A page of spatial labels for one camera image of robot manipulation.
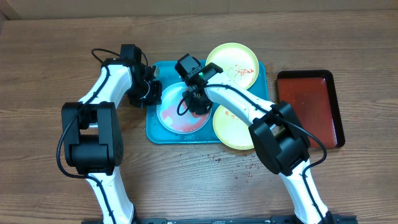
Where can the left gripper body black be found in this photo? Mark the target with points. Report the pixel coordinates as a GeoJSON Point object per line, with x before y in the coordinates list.
{"type": "Point", "coordinates": [144, 93]}

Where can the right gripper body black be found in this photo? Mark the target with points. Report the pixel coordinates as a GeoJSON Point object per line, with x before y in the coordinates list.
{"type": "Point", "coordinates": [197, 103]}

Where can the light blue round plate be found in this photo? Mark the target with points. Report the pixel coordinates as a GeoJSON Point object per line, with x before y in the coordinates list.
{"type": "Point", "coordinates": [167, 112]}

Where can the yellow-green plate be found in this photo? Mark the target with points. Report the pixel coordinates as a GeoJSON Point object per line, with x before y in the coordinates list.
{"type": "Point", "coordinates": [238, 61]}
{"type": "Point", "coordinates": [230, 130]}

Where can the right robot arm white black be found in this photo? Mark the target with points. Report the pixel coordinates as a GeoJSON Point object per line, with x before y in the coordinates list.
{"type": "Point", "coordinates": [280, 141]}

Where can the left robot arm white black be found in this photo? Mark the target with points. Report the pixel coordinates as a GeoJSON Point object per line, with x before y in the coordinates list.
{"type": "Point", "coordinates": [91, 144]}

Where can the black tray with red water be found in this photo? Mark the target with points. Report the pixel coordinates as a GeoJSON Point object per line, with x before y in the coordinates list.
{"type": "Point", "coordinates": [312, 94]}

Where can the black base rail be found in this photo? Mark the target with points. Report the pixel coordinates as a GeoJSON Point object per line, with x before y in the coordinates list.
{"type": "Point", "coordinates": [276, 219]}

